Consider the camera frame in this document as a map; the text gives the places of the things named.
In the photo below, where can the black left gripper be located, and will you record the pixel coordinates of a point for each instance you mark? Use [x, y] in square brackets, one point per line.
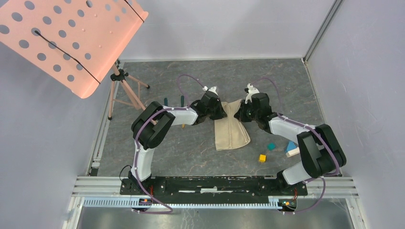
[221, 113]

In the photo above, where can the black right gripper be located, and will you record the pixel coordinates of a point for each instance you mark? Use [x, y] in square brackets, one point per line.
[239, 115]

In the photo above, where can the beige cloth napkin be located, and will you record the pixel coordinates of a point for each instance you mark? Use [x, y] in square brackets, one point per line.
[229, 131]

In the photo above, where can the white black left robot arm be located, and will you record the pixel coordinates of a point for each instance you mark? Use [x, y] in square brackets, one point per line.
[153, 124]

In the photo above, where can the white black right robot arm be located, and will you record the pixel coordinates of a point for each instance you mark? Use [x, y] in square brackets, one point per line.
[319, 150]

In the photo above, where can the teal cube block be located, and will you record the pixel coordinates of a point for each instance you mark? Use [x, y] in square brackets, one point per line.
[271, 146]

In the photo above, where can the yellow cube block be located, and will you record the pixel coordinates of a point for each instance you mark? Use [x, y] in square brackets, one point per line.
[262, 158]

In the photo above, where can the blue triangular block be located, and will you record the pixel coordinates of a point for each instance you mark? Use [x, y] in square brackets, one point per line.
[290, 146]

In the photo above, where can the white rectangular block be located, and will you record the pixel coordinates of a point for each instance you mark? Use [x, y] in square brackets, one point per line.
[293, 152]

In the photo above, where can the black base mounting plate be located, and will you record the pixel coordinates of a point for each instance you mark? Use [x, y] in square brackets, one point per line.
[213, 190]

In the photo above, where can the pink perforated music stand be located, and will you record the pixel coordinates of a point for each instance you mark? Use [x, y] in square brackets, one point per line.
[76, 42]

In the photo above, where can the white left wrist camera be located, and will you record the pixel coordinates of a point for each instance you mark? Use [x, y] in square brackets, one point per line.
[211, 89]

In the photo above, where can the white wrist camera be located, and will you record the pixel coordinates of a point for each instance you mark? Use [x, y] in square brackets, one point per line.
[211, 89]
[250, 91]

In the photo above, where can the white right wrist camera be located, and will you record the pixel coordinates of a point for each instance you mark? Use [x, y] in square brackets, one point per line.
[250, 91]

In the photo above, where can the aluminium frame rails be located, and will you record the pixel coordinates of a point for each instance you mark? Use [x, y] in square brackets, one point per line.
[104, 192]

